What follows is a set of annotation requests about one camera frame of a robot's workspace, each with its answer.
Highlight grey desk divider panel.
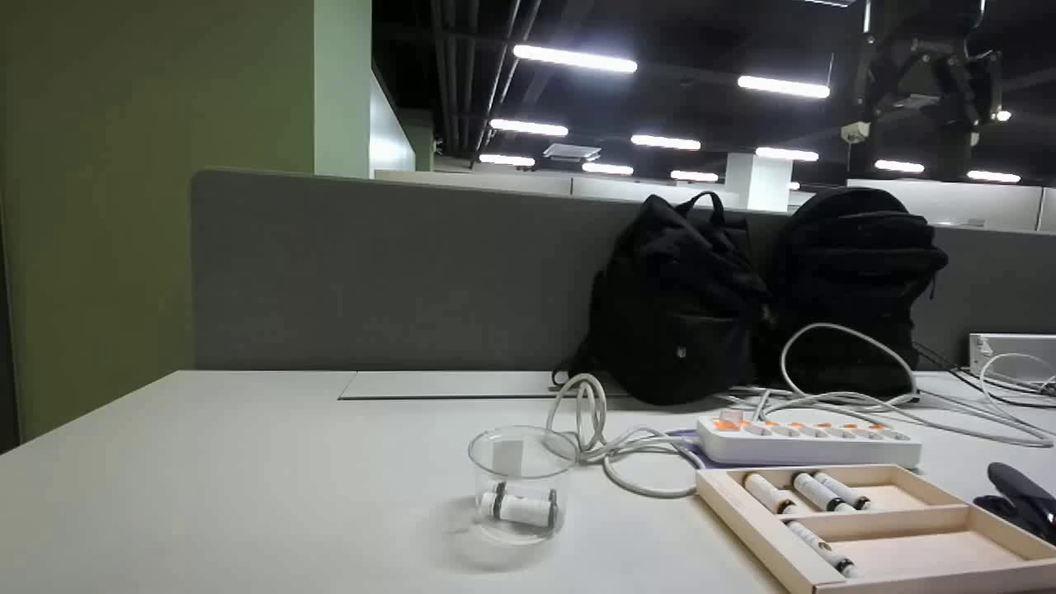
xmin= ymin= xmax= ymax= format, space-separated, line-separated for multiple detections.
xmin=190 ymin=169 xmax=1056 ymax=374

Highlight white battery far left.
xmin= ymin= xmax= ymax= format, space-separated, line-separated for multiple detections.
xmin=744 ymin=472 xmax=797 ymax=516

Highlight wooden tray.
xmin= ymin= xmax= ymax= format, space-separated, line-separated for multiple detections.
xmin=696 ymin=464 xmax=1056 ymax=594

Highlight white cylinder in cup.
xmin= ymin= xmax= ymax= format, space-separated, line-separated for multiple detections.
xmin=476 ymin=483 xmax=561 ymax=530

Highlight white battery right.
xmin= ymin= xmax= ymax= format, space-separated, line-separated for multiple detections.
xmin=814 ymin=472 xmax=872 ymax=512

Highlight white power strip orange switches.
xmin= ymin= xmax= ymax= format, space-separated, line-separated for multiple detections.
xmin=696 ymin=413 xmax=921 ymax=464

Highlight black backpack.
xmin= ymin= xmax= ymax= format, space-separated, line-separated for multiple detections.
xmin=565 ymin=191 xmax=765 ymax=406
xmin=755 ymin=189 xmax=946 ymax=399

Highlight white battery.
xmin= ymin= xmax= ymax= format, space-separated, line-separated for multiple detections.
xmin=785 ymin=520 xmax=856 ymax=578
xmin=744 ymin=472 xmax=797 ymax=516
xmin=792 ymin=472 xmax=846 ymax=512
xmin=814 ymin=472 xmax=872 ymax=512

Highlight black backpack right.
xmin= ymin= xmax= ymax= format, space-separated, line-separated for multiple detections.
xmin=755 ymin=189 xmax=946 ymax=399

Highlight white battery middle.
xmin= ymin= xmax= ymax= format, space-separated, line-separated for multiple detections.
xmin=792 ymin=472 xmax=846 ymax=512

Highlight white power strip cable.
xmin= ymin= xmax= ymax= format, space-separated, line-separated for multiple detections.
xmin=543 ymin=368 xmax=708 ymax=501

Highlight white battery front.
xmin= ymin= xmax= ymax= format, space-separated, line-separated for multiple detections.
xmin=785 ymin=520 xmax=856 ymax=578

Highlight black backpack left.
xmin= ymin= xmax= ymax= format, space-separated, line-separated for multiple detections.
xmin=565 ymin=191 xmax=765 ymax=406

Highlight white box device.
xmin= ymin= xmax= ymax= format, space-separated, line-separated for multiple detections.
xmin=967 ymin=332 xmax=1056 ymax=379

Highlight black stapler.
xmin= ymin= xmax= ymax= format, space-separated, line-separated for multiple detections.
xmin=977 ymin=461 xmax=1056 ymax=545

